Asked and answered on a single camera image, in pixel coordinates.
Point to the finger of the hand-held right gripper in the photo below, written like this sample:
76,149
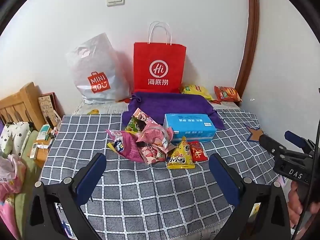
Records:
296,138
271,143

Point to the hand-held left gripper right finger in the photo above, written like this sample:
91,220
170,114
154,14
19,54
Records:
225,177

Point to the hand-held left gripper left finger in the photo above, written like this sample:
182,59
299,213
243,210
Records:
91,177

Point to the small red snack packet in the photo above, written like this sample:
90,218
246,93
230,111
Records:
198,152

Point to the yellow triangular snack packet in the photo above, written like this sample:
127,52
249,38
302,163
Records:
181,157

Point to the magenta snack packet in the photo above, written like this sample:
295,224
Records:
130,145

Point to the green snack packet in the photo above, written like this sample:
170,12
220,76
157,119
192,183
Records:
132,125

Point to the pink plastic bag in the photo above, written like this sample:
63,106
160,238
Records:
11,175
155,135

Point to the white pink bear candy packet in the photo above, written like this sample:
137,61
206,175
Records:
142,116

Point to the person's right hand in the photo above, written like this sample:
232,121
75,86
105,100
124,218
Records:
293,197

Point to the grey checked blanket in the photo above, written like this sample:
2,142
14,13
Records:
150,192

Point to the blue tissue pack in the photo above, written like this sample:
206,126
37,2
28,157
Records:
190,127

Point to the white remote control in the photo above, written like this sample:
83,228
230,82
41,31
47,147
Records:
33,150

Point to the orange chips bag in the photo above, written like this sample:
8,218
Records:
227,93

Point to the patterned gift box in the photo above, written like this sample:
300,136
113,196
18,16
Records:
46,106

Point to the white floral pillow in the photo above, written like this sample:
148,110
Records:
15,135

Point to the yellow chips bag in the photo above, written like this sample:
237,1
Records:
197,91

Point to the purple towel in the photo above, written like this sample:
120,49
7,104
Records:
170,105

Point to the wooden headboard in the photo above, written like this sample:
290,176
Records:
25,97

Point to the white plastic shopping bag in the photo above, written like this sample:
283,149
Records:
97,62

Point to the red paper carrier bag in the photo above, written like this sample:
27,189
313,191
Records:
160,55

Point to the brown wooden door frame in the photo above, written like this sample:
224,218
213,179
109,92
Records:
251,42

